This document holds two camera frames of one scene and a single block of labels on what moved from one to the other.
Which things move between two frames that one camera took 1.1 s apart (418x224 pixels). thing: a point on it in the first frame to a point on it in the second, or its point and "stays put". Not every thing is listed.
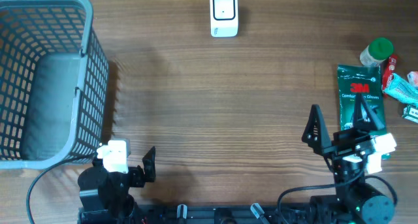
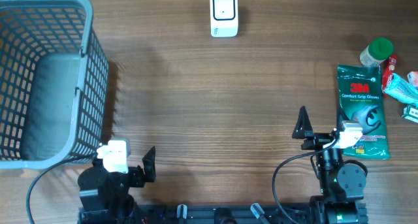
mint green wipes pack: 400,87 stays put
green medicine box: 410,113 stays put
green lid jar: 376,52 stays put
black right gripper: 344,140 to 319,139
